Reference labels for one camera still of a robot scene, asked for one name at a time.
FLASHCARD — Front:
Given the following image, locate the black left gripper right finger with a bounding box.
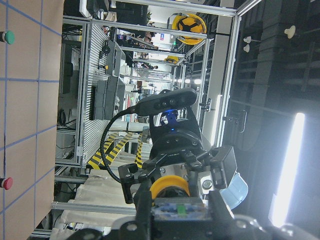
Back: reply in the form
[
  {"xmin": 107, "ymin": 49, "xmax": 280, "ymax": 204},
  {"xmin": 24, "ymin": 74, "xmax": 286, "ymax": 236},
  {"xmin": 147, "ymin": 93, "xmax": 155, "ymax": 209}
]
[{"xmin": 208, "ymin": 191, "xmax": 234, "ymax": 225}]

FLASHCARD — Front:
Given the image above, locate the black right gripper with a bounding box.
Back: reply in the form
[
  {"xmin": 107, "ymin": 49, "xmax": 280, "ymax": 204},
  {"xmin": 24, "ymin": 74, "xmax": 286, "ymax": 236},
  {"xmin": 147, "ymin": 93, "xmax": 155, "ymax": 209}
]
[{"xmin": 118, "ymin": 106, "xmax": 237, "ymax": 204}]

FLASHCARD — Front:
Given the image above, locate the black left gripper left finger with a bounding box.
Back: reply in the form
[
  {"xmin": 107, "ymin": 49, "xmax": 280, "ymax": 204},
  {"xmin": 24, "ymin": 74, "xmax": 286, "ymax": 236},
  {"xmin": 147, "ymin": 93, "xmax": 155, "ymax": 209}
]
[{"xmin": 134, "ymin": 180, "xmax": 154, "ymax": 240}]

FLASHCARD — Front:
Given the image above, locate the yellow push button switch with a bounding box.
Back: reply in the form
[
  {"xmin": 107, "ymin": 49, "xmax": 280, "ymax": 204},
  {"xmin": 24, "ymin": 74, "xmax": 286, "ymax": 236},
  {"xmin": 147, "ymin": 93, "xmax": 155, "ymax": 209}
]
[{"xmin": 149, "ymin": 175, "xmax": 210, "ymax": 222}]

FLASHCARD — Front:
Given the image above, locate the yellow hard hat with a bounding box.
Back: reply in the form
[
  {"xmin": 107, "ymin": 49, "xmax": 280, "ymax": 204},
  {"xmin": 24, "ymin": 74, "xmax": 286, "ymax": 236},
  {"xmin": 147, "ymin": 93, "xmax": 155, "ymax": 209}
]
[{"xmin": 171, "ymin": 13, "xmax": 207, "ymax": 46}]

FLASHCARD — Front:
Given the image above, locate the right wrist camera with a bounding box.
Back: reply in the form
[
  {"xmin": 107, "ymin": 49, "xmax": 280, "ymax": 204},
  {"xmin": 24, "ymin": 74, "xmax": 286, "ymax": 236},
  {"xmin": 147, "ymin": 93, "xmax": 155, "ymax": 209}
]
[{"xmin": 134, "ymin": 87, "xmax": 197, "ymax": 117}]

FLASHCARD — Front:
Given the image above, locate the red push button switch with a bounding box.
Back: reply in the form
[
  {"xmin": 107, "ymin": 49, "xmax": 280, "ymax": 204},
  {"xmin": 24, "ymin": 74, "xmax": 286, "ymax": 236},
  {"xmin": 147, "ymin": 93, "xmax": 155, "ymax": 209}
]
[{"xmin": 0, "ymin": 177, "xmax": 13, "ymax": 190}]

